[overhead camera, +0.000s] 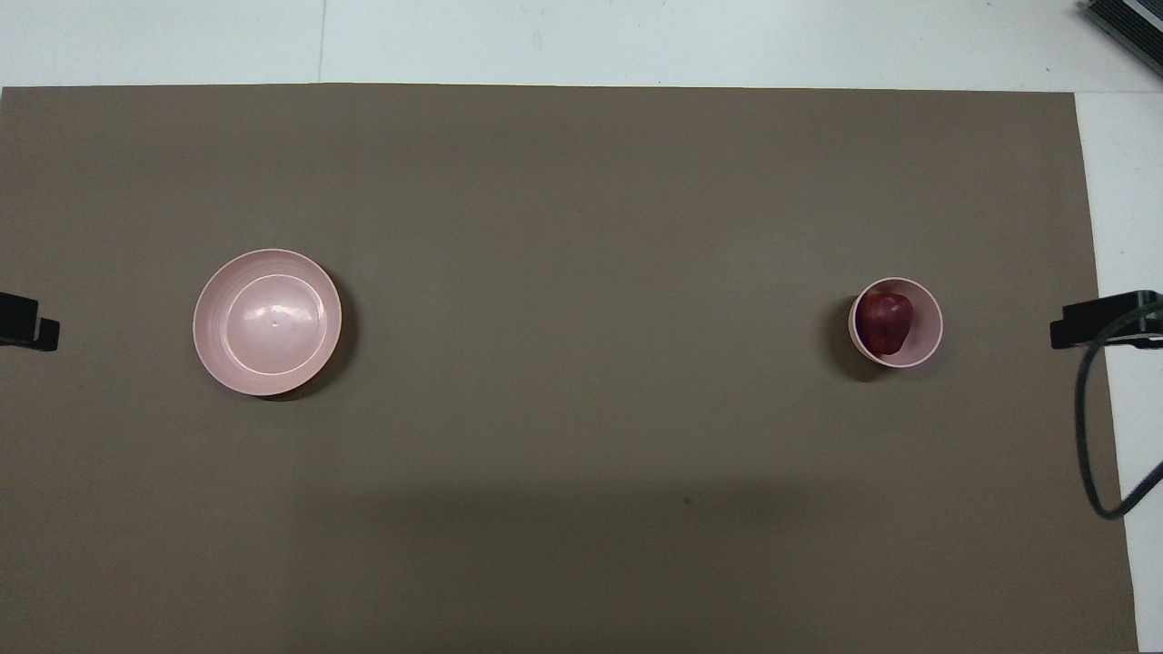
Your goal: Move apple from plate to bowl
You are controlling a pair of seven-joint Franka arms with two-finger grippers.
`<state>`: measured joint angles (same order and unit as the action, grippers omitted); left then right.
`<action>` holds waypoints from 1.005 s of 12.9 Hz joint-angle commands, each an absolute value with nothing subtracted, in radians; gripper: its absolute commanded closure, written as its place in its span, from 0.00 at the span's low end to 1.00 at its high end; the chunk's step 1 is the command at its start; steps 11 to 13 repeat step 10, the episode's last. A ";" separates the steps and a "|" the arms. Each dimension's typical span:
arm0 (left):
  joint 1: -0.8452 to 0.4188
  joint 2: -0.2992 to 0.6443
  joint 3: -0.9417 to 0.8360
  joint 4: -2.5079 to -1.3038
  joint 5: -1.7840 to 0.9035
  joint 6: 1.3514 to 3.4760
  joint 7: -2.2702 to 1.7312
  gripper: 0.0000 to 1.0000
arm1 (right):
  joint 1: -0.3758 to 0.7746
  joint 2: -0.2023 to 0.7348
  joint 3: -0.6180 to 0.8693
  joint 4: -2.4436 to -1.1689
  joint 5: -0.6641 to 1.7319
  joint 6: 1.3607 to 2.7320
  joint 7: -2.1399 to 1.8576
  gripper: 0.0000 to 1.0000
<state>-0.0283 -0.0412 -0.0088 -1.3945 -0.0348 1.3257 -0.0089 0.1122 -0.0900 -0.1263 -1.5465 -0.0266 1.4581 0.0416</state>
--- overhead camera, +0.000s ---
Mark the dark red apple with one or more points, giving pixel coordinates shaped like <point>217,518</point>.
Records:
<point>886,322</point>

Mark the small pink bowl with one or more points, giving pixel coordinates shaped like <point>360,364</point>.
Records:
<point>925,331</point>

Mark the pink round plate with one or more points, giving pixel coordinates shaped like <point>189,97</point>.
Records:
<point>273,318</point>

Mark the dark grey ribbed device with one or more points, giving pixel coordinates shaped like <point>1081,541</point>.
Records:
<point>1136,27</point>

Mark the large brown table mat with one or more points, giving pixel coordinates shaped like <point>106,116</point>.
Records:
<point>581,227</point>

